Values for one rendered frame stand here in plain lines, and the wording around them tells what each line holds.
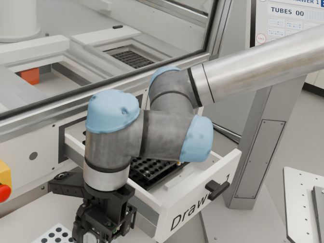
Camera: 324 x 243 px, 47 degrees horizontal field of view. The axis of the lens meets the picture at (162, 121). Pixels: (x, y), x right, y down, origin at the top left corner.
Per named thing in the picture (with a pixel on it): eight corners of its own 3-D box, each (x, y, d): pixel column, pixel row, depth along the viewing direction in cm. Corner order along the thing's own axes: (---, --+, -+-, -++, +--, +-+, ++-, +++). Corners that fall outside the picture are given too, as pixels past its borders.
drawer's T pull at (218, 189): (229, 186, 83) (231, 182, 82) (211, 202, 78) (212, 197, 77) (216, 178, 85) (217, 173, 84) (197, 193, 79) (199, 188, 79)
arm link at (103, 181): (74, 157, 58) (108, 137, 65) (73, 179, 61) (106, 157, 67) (109, 180, 55) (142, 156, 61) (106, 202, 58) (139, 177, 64)
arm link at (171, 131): (208, 96, 63) (143, 87, 61) (219, 135, 54) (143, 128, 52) (197, 132, 67) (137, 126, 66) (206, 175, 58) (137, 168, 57)
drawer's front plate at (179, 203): (231, 184, 96) (242, 150, 91) (159, 245, 76) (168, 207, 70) (225, 180, 97) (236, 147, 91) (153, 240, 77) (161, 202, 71)
